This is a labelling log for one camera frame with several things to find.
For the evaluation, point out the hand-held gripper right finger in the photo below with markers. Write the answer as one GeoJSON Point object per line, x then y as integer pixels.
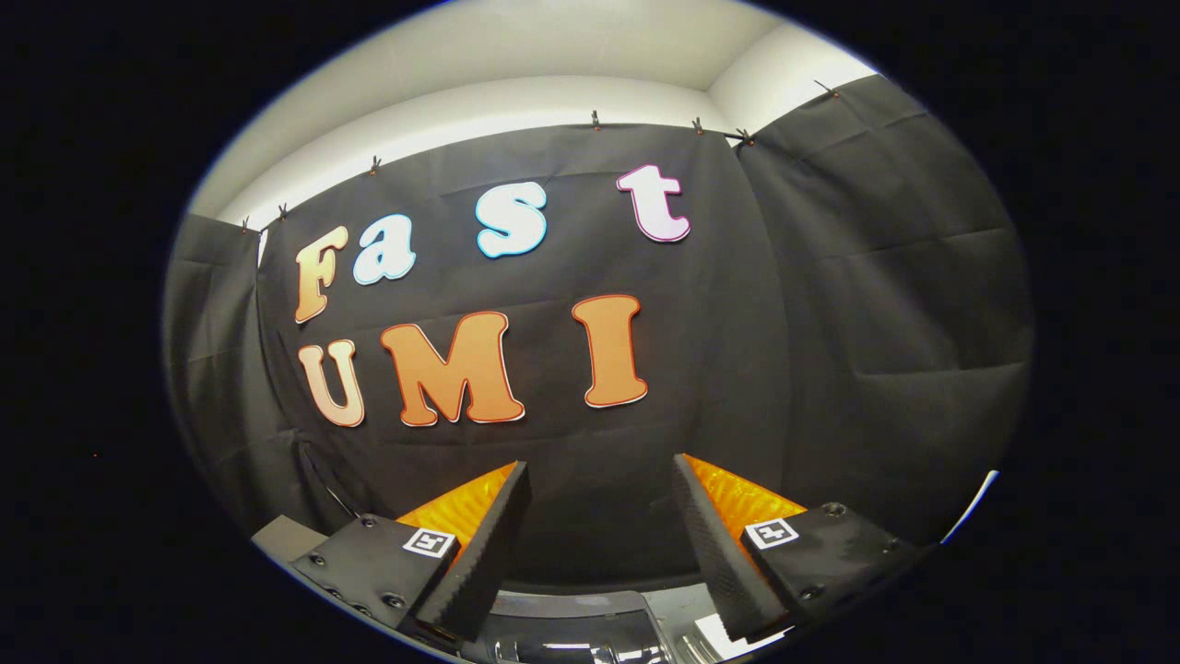
{"type": "Point", "coordinates": [714, 553]}

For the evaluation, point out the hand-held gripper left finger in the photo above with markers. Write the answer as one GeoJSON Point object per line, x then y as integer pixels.
{"type": "Point", "coordinates": [498, 544]}

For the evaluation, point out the grey washing machine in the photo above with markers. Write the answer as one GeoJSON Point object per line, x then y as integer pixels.
{"type": "Point", "coordinates": [678, 613]}

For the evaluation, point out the grey flat platform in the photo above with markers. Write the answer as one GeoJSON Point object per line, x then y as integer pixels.
{"type": "Point", "coordinates": [286, 537]}

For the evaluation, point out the black backdrop cloth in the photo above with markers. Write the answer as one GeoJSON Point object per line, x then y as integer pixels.
{"type": "Point", "coordinates": [737, 323]}

